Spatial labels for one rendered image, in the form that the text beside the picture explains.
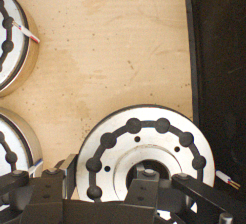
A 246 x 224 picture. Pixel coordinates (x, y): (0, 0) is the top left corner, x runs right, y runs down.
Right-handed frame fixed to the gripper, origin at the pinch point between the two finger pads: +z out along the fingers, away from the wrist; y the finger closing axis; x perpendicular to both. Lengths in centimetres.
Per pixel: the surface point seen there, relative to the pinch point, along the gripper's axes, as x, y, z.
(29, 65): 8.4, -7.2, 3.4
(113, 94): 6.0, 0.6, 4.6
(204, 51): 10.2, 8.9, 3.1
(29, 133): 2.2, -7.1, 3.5
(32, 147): 1.0, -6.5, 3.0
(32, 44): 10.2, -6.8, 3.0
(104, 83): 6.9, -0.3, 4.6
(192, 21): 13.8, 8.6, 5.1
